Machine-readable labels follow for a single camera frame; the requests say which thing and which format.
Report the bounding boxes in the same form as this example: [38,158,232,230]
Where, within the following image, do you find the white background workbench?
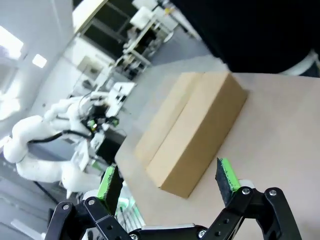
[123,4,176,59]

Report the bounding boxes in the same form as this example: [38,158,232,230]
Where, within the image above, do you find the white control cabinet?
[71,142,92,169]

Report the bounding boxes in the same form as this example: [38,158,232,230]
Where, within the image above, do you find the black computer case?
[96,129,127,162]

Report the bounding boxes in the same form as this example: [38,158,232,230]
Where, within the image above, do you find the white desk partition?
[109,81,138,104]

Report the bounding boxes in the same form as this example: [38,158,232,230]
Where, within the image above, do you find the large ceiling light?
[0,25,28,60]

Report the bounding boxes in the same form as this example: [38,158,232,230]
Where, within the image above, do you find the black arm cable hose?
[26,127,94,145]

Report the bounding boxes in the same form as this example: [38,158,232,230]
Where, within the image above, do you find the person body black sweater jeans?
[172,0,320,77]

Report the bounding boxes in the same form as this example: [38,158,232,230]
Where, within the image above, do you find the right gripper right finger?
[207,157,303,240]

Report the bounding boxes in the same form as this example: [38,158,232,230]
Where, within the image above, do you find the dark window panels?
[83,0,141,59]

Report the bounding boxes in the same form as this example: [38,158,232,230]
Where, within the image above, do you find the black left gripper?
[87,105,120,129]

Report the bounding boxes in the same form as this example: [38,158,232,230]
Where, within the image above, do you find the brown cardboard box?
[134,71,248,200]

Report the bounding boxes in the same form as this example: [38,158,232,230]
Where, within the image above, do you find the small ceiling light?
[32,53,49,69]

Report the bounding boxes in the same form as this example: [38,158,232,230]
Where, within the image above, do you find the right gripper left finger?
[46,164,131,240]

